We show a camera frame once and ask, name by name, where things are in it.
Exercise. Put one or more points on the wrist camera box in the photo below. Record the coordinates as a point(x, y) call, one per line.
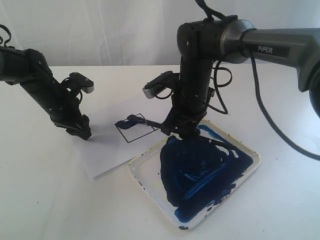
point(77, 81)
point(166, 80)

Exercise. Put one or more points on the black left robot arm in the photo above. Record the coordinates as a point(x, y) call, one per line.
point(18, 66)

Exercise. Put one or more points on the white backdrop curtain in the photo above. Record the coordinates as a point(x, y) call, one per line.
point(99, 32)

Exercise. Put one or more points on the black paintbrush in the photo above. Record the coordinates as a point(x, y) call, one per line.
point(140, 120)

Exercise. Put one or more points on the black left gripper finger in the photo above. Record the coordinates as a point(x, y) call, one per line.
point(86, 124)
point(77, 131)

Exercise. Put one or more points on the white paint tray blue paint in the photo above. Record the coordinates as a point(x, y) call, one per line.
point(187, 179)

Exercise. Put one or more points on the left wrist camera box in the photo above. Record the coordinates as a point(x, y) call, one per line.
point(77, 81)

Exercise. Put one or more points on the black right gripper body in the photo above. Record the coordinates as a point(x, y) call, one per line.
point(189, 99)

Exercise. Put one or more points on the white paper sheet with square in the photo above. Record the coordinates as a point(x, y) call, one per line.
point(110, 146)

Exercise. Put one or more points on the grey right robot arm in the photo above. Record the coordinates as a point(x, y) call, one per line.
point(234, 40)

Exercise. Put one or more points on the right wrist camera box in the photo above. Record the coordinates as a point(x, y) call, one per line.
point(166, 80)

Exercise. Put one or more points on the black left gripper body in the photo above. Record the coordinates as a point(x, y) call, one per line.
point(61, 103)

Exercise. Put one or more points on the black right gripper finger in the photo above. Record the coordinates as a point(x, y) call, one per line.
point(188, 131)
point(170, 126)

